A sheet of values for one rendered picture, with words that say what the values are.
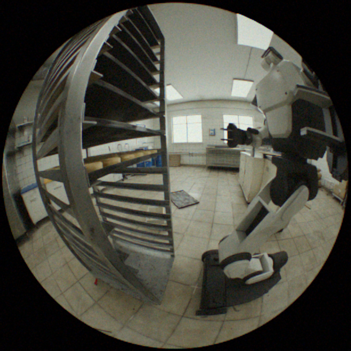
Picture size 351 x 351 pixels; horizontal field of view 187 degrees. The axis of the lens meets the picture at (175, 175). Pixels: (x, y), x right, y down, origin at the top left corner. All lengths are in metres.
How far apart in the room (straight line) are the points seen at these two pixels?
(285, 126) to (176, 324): 1.15
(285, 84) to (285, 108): 0.07
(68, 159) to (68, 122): 0.05
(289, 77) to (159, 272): 1.16
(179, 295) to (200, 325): 0.34
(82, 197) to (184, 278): 0.99
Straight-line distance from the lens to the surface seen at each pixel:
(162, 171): 0.55
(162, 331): 1.01
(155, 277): 0.92
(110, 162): 0.26
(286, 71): 0.40
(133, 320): 1.05
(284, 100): 0.37
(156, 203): 0.63
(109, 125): 0.24
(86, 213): 0.17
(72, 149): 0.15
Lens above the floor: 0.99
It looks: 16 degrees down
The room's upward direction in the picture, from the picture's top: 2 degrees counter-clockwise
